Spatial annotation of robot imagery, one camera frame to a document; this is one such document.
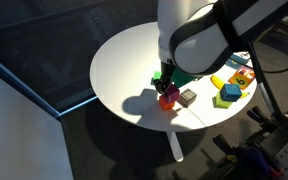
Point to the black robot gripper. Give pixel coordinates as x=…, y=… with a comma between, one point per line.
x=163, y=84

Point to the pink cube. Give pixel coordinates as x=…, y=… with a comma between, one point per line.
x=172, y=93

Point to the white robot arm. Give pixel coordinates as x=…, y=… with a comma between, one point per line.
x=198, y=36

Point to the green cube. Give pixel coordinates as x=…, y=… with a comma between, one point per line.
x=156, y=76

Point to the grey dark cube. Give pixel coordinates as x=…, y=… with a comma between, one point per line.
x=187, y=97

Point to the blue cube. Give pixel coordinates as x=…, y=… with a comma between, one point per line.
x=230, y=92

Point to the orange number six cube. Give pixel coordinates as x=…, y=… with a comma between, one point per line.
x=243, y=77

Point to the yellow banana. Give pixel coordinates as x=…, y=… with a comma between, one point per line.
x=218, y=83

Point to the lime green block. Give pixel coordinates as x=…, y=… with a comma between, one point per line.
x=218, y=102

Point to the white table leg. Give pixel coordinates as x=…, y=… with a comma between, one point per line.
x=175, y=146

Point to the blue number four card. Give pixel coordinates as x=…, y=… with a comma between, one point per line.
x=237, y=60

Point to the black clamp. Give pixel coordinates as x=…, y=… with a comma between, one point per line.
x=265, y=123

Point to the purple orange clamp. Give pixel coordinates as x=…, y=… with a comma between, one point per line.
x=250, y=155

